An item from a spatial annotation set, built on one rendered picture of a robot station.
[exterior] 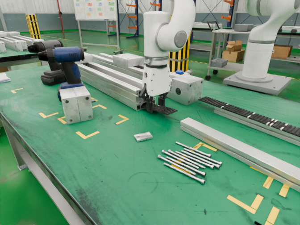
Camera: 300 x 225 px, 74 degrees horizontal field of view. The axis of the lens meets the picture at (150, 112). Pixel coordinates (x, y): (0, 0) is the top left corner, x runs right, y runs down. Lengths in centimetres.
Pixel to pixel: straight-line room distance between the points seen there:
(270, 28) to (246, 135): 61
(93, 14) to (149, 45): 613
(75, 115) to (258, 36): 91
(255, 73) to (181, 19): 68
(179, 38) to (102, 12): 601
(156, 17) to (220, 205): 51
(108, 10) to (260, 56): 559
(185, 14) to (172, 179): 43
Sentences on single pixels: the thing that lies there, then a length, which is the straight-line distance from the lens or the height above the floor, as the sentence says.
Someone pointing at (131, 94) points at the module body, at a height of 84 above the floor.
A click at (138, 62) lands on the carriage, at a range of 114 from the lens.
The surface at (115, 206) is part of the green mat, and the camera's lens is 44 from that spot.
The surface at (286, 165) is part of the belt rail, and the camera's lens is 56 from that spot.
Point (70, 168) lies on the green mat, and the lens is 54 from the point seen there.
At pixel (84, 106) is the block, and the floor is 84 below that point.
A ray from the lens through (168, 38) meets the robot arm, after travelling 60.
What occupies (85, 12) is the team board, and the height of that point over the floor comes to 116.
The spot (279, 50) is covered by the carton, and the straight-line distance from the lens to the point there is 560.
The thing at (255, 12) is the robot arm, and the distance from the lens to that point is 119.
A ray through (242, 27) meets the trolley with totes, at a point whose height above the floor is 92.
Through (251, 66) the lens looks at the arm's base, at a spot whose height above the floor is 88.
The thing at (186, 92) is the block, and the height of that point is 84.
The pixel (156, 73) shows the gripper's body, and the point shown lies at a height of 94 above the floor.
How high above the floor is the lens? 112
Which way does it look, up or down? 26 degrees down
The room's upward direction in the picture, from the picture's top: straight up
